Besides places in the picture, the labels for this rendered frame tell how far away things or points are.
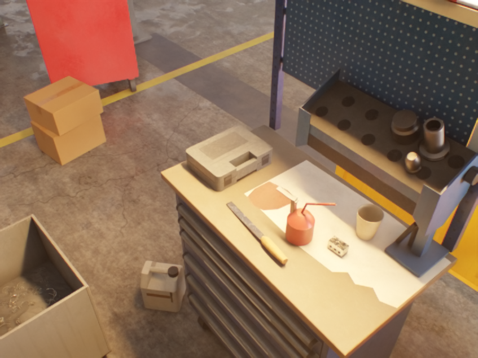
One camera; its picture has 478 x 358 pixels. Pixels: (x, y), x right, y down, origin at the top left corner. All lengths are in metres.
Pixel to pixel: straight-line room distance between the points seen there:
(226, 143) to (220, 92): 2.30
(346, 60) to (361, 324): 0.78
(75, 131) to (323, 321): 2.45
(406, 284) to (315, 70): 0.75
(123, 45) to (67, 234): 1.64
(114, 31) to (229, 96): 1.03
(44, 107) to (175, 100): 1.13
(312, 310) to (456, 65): 0.74
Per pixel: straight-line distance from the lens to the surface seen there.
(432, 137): 1.25
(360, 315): 1.34
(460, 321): 2.65
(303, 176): 1.69
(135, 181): 3.16
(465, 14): 1.05
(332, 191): 1.65
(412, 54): 1.37
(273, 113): 1.87
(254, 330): 1.71
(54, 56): 3.84
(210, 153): 1.67
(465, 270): 2.57
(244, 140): 1.73
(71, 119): 3.29
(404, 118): 1.31
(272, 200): 1.56
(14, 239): 2.31
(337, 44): 1.53
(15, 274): 2.45
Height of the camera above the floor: 2.05
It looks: 41 degrees down
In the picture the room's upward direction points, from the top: straight up
